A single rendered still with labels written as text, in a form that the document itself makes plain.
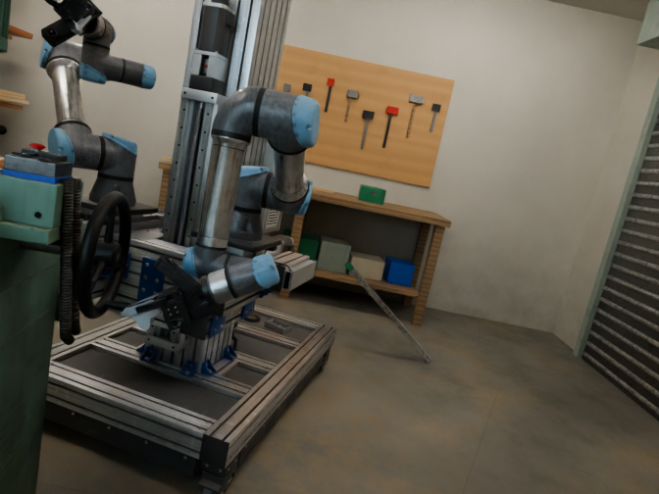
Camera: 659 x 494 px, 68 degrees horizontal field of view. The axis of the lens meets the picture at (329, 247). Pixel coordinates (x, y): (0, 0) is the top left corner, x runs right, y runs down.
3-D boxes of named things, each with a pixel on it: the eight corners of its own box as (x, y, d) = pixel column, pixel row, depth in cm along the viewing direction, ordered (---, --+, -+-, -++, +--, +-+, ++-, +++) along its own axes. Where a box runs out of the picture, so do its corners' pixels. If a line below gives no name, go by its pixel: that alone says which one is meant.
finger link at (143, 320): (125, 338, 109) (164, 324, 109) (114, 315, 108) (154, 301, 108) (128, 333, 112) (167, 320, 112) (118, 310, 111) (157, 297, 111)
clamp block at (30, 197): (52, 229, 99) (56, 185, 97) (-21, 217, 97) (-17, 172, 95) (80, 219, 113) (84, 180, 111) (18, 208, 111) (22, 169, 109)
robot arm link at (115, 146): (139, 179, 170) (144, 140, 168) (98, 173, 161) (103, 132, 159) (127, 173, 179) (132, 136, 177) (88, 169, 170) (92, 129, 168)
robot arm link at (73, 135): (107, 157, 159) (88, 38, 181) (56, 149, 150) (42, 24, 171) (96, 177, 167) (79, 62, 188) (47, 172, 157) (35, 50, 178)
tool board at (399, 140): (430, 187, 419) (455, 79, 403) (199, 139, 415) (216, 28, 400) (429, 187, 423) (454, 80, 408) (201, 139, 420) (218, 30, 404)
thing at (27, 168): (54, 183, 98) (57, 156, 97) (-5, 172, 97) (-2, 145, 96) (79, 179, 111) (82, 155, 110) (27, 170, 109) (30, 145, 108)
